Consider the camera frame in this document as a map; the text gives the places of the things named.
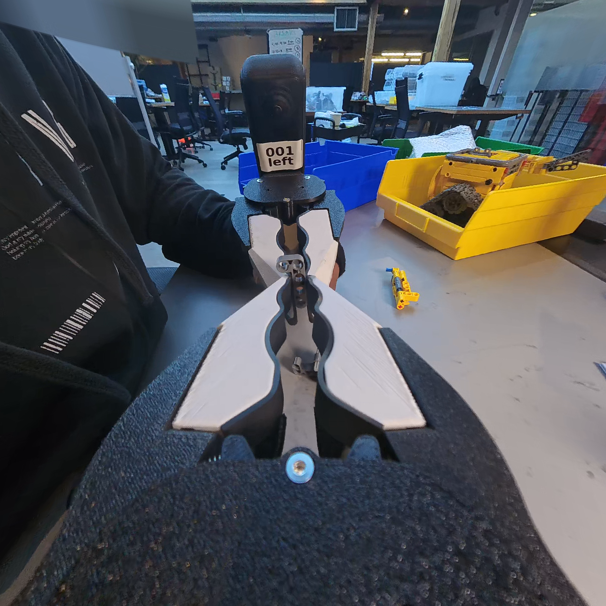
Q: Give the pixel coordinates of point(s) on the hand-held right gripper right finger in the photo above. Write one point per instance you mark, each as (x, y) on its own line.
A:
(369, 378)

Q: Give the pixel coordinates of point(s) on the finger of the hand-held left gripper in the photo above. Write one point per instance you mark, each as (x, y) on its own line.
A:
(322, 236)
(263, 241)

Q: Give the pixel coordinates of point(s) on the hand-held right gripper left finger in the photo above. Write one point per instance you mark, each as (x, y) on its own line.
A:
(232, 378)

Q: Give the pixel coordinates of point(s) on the grey angled brick beam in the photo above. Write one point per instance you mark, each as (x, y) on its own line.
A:
(291, 265)

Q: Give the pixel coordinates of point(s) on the person's left forearm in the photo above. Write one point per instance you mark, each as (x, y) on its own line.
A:
(199, 222)

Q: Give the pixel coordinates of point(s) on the grey desk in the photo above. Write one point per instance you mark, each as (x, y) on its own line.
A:
(497, 331)

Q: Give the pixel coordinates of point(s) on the person's left hand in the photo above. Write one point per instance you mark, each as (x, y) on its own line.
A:
(334, 277)

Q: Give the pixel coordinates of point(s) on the clear plastic box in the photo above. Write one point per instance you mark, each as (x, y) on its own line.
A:
(324, 99)

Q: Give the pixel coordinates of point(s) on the white notice board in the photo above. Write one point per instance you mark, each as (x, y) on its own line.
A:
(284, 42)

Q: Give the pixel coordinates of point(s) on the black office chair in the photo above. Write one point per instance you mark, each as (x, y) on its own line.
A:
(232, 135)
(180, 128)
(400, 104)

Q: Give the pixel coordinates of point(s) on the white paper cup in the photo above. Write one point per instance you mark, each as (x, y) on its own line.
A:
(329, 120)

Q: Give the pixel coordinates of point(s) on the blue storage bin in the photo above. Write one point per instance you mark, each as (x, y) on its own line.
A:
(360, 170)

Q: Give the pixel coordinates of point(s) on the black cart tray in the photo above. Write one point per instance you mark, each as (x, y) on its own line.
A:
(341, 132)

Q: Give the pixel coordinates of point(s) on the yellow brick piston assembly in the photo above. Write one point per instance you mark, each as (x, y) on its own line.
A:
(402, 289)

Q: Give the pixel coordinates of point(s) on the stack of clear boxes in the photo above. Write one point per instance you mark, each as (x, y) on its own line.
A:
(402, 78)

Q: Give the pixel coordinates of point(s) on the white crumpled foam sheet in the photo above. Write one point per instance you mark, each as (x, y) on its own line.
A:
(445, 139)

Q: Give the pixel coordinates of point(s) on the white partition panel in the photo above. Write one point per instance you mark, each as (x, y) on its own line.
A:
(109, 78)

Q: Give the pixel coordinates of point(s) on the yellow tracked toy vehicle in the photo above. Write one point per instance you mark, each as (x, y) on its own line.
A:
(478, 170)

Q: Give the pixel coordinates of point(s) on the white storage box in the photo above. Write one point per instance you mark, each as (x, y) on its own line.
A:
(445, 83)

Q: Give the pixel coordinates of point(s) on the large yellow storage bin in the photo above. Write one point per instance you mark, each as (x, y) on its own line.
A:
(497, 232)

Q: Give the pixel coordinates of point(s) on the person's black printed hoodie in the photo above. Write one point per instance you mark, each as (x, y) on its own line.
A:
(71, 284)

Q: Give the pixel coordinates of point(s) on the wooden work table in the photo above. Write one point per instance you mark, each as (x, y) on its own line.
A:
(473, 111)

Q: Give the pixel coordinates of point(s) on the green storage bin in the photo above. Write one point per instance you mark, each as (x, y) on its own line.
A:
(506, 146)

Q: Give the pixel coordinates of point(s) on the grey parts drawer cabinet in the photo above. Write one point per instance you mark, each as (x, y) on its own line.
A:
(563, 123)

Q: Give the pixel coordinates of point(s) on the thin wooden post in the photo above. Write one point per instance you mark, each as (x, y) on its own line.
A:
(370, 47)

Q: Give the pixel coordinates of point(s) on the thick wooden post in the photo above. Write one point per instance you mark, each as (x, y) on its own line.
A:
(446, 28)

